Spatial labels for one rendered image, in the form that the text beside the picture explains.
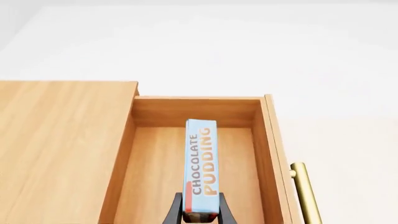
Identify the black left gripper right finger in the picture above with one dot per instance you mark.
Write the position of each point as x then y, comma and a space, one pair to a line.
226, 212

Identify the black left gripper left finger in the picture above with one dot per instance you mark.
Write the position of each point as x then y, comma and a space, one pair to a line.
174, 211

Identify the wooden drawer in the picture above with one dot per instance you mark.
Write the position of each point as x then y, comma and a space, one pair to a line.
199, 163

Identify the wooden cabinet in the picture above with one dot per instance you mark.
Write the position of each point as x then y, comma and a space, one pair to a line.
59, 151

